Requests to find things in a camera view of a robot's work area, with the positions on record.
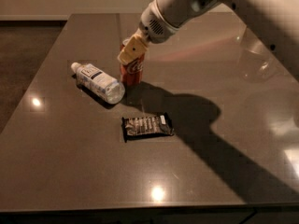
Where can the red coke can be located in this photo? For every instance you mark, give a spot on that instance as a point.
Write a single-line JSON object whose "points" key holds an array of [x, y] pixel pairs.
{"points": [[131, 74]]}

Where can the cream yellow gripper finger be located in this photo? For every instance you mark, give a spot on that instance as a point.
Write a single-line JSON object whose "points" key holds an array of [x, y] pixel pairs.
{"points": [[135, 47]]}

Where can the clear plastic water bottle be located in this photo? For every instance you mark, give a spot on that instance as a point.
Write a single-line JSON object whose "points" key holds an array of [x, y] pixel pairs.
{"points": [[99, 82]]}

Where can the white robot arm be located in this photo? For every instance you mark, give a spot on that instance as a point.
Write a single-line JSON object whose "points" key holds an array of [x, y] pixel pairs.
{"points": [[274, 22]]}

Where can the black snack bar wrapper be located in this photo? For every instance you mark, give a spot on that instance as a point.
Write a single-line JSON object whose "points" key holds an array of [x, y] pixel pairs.
{"points": [[147, 127]]}

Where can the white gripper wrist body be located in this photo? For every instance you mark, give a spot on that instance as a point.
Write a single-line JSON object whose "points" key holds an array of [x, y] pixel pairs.
{"points": [[153, 28]]}

